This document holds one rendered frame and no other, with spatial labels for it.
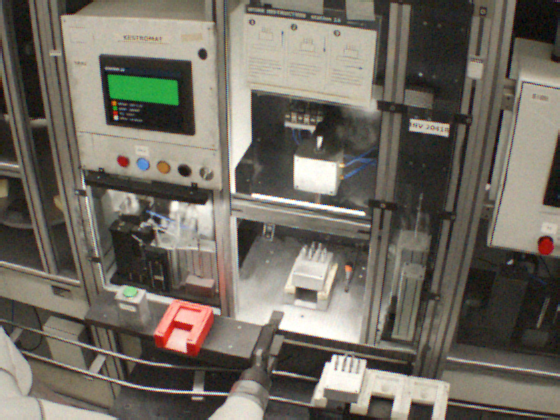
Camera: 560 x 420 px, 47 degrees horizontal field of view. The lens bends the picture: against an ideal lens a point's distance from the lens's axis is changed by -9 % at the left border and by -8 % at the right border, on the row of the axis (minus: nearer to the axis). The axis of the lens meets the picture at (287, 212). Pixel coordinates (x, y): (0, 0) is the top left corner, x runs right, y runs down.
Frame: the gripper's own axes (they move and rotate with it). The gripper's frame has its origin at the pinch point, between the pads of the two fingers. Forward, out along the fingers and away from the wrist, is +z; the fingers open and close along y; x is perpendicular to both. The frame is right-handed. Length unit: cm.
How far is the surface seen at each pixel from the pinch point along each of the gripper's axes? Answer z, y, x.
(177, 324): 11.7, -18.9, 33.4
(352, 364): 8.3, -16.4, -19.0
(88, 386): 44, -112, 102
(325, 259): 41.9, -9.8, -3.3
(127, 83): 18, 54, 43
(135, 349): 73, -112, 90
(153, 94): 18, 52, 36
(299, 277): 33.2, -10.9, 2.4
